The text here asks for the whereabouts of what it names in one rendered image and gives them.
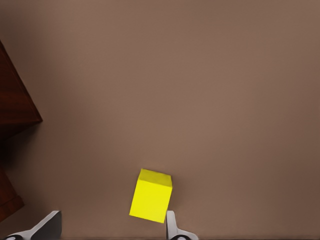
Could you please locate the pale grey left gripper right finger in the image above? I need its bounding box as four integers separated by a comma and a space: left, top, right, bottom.
165, 210, 200, 240

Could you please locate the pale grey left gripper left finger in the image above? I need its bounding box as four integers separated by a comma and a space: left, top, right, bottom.
1, 210, 63, 240

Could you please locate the dark brown wooden drawer cabinet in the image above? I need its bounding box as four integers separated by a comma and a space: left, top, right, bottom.
0, 39, 44, 223

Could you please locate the yellow cube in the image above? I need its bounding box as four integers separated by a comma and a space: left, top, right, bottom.
128, 168, 174, 224

